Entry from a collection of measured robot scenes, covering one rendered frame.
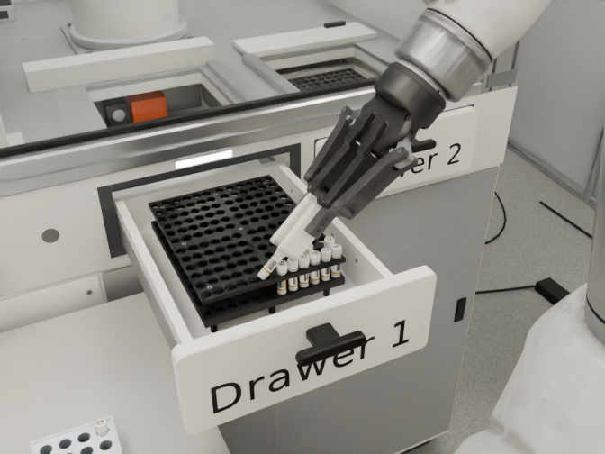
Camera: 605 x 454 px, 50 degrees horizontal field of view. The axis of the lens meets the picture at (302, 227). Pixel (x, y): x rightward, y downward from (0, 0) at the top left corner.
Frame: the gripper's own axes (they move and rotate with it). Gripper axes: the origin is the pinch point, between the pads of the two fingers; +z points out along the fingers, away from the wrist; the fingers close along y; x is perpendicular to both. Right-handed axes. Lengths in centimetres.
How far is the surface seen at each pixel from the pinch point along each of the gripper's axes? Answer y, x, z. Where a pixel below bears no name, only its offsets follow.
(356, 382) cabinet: 24, -57, 25
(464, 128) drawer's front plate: 21.9, -31.5, -23.8
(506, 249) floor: 86, -151, -16
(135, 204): 24.4, 5.4, 14.4
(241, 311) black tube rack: -1.0, -0.1, 11.7
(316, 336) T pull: -12.3, 0.0, 6.1
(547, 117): 129, -173, -70
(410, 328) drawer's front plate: -10.5, -12.6, 1.2
